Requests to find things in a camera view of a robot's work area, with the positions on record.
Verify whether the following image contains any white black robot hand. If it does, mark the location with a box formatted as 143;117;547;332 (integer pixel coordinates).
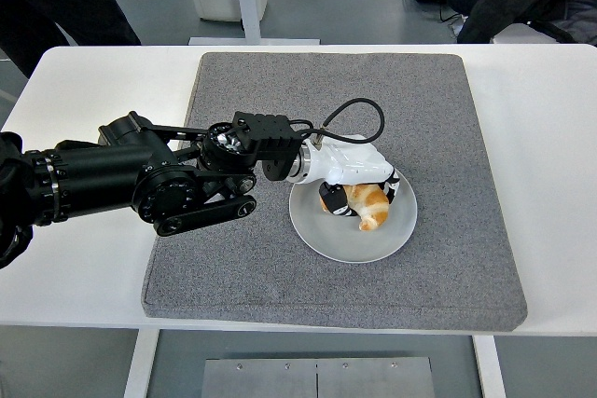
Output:
301;134;401;218

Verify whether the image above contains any golden croissant bread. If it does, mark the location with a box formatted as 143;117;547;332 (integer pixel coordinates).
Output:
319;183;391;232

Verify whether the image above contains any pale grey round plate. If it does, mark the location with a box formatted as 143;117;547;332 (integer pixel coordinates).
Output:
288;155;419;264

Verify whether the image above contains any grey metal plate with screws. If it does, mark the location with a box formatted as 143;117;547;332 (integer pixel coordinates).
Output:
200;356;437;398

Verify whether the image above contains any grey fabric mat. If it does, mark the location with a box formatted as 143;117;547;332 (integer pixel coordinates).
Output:
140;52;529;333

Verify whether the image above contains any white seat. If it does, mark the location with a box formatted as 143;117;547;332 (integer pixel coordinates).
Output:
492;22;563;45

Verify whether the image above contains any white table leg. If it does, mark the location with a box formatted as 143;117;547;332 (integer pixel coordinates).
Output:
472;335;507;398
123;328;160;398

